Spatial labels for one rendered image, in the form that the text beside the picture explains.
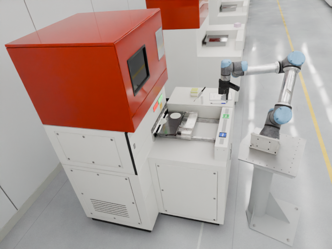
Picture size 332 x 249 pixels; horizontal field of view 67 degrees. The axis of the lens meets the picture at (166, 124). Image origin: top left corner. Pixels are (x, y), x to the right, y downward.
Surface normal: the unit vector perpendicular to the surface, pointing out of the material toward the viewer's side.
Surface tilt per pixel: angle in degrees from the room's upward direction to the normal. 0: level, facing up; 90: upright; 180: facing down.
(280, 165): 0
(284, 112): 55
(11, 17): 90
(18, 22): 90
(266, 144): 90
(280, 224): 0
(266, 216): 0
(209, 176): 90
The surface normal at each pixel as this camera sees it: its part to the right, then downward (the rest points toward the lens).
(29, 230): -0.11, -0.81
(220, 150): -0.28, 0.58
